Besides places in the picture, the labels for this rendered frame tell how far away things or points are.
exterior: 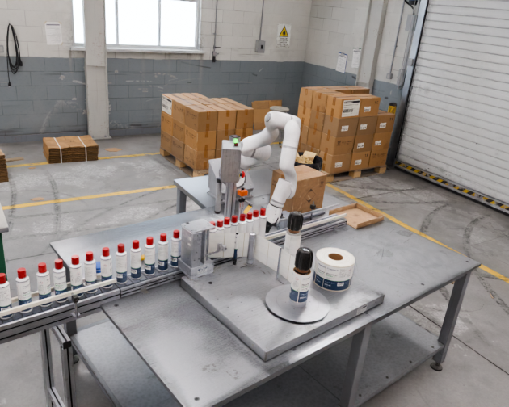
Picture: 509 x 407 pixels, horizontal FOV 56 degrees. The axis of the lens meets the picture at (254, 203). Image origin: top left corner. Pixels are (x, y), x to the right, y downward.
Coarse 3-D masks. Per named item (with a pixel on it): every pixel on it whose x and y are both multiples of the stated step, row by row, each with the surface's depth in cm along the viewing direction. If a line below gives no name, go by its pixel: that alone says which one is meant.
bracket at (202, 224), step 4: (196, 220) 246; (200, 220) 246; (204, 220) 246; (184, 224) 240; (188, 224) 241; (192, 224) 241; (196, 224) 241; (200, 224) 242; (204, 224) 242; (208, 224) 242; (212, 224) 243; (188, 228) 237; (192, 228) 238; (196, 228) 238; (200, 228) 238; (204, 228) 239; (208, 228) 239; (212, 228) 241; (192, 232) 234; (196, 232) 235
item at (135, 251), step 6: (138, 246) 233; (132, 252) 232; (138, 252) 233; (132, 258) 234; (138, 258) 234; (132, 264) 235; (138, 264) 235; (132, 270) 236; (138, 270) 237; (132, 276) 238; (138, 276) 238
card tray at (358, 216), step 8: (336, 208) 349; (344, 208) 355; (352, 208) 360; (360, 208) 360; (368, 208) 354; (352, 216) 346; (360, 216) 348; (368, 216) 349; (376, 216) 350; (384, 216) 345; (352, 224) 334; (360, 224) 329; (368, 224) 336
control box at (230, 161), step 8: (224, 144) 259; (232, 144) 261; (240, 144) 265; (224, 152) 253; (232, 152) 253; (240, 152) 254; (224, 160) 254; (232, 160) 255; (240, 160) 256; (224, 168) 256; (232, 168) 257; (224, 176) 258; (232, 176) 258
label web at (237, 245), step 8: (216, 240) 254; (224, 240) 255; (232, 240) 256; (240, 240) 257; (248, 240) 258; (256, 240) 257; (264, 240) 252; (208, 248) 255; (216, 248) 256; (232, 248) 258; (240, 248) 259; (256, 248) 258; (264, 248) 253; (272, 248) 249; (208, 256) 257; (216, 256) 258; (224, 256) 259; (232, 256) 260; (240, 256) 261; (256, 256) 260; (264, 256) 255; (272, 256) 250; (272, 264) 251; (280, 264) 247; (280, 272) 248
